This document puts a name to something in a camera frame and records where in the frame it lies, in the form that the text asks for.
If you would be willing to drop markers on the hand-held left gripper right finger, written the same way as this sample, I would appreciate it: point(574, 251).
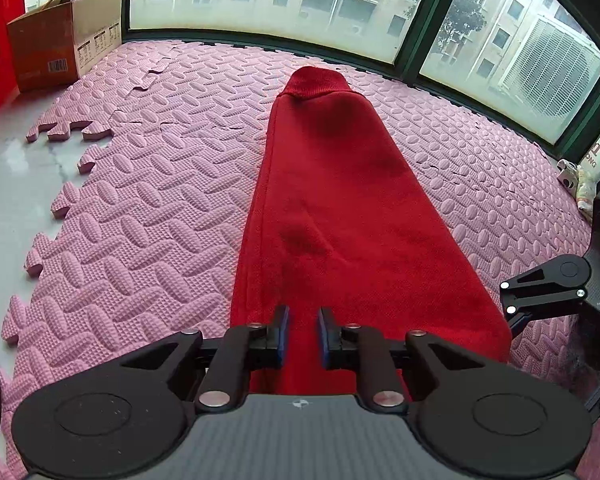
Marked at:
point(325, 337)

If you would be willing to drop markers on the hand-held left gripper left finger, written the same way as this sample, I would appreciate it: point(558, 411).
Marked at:
point(281, 335)

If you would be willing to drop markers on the red fleece jacket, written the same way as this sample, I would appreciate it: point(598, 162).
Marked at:
point(340, 200)

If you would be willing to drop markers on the yellow patterned cloth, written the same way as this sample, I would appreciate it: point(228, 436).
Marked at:
point(586, 195)

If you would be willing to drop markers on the white louvered air conditioner unit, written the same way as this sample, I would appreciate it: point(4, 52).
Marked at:
point(555, 75)

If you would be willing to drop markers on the pink foam floor mat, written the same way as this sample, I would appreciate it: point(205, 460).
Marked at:
point(155, 220)

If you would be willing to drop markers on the brown cardboard box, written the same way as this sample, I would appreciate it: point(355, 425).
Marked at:
point(55, 35)

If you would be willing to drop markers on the green window frame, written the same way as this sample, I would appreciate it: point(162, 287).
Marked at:
point(427, 20)

